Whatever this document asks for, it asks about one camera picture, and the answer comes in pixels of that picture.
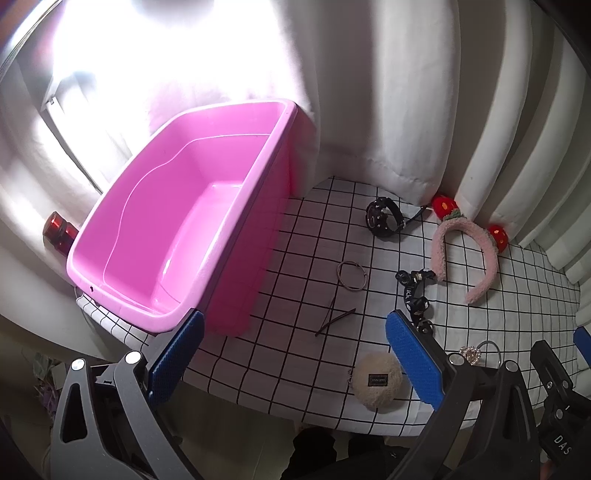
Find thin metal bangle ring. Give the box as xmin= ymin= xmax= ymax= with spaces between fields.
xmin=335 ymin=260 xmax=370 ymax=292

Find beige fluffy round pouch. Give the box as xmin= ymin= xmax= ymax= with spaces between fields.
xmin=349 ymin=352 xmax=403 ymax=410

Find pearl hair claw clip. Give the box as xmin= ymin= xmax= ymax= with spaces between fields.
xmin=459 ymin=340 xmax=503 ymax=368

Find pink strawberry plush headband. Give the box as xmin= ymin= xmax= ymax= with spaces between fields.
xmin=430 ymin=194 xmax=510 ymax=306

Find dark bobby hair pins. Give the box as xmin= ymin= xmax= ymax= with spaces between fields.
xmin=315 ymin=296 xmax=356 ymax=337

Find black grid white tablecloth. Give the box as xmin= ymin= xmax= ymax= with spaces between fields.
xmin=75 ymin=175 xmax=582 ymax=438

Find white curtain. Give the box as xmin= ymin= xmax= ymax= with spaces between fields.
xmin=1 ymin=1 xmax=590 ymax=357

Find red metal water bottle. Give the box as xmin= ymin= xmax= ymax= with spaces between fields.
xmin=43 ymin=211 xmax=78 ymax=257

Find black beaded hair clip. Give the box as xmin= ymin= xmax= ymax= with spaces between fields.
xmin=395 ymin=269 xmax=436 ymax=335

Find pink plastic tub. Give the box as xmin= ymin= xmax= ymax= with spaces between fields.
xmin=66 ymin=100 xmax=297 ymax=336

